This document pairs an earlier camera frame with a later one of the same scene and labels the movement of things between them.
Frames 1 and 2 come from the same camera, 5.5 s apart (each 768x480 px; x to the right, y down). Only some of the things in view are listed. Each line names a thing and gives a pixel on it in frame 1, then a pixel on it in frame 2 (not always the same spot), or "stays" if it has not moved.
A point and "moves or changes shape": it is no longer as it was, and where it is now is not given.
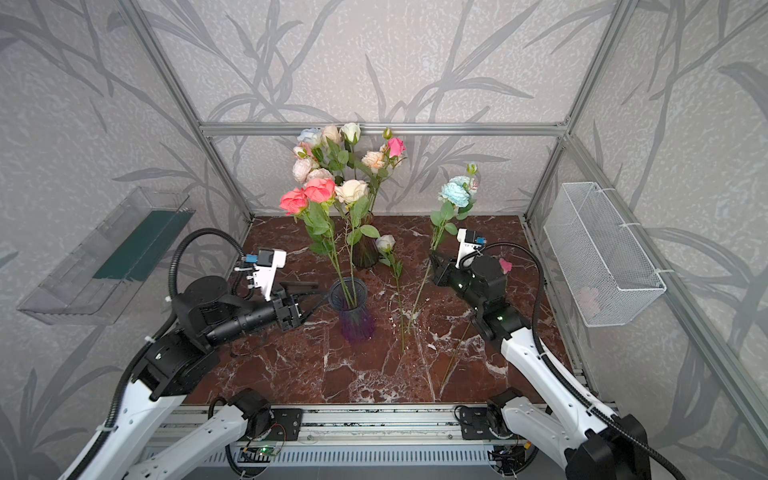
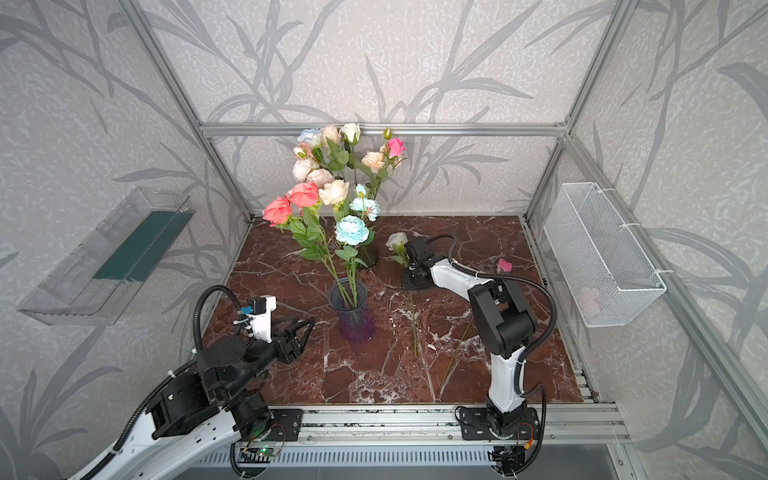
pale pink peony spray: x=303 y=171 stays
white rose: x=351 y=132 stays
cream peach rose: x=331 y=131 stays
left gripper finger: x=299 y=287 -> x=302 y=322
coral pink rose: x=294 y=201 moves or changes shape
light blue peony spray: x=457 y=192 -> x=354 y=232
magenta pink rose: x=396 y=146 stays
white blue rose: x=312 y=136 stays
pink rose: x=302 y=150 stays
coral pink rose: x=319 y=192 moves or changes shape
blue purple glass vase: x=348 y=295 stays
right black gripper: x=444 y=271 -> x=417 y=268
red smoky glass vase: x=366 y=251 stays
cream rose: x=354 y=193 -> x=334 y=193
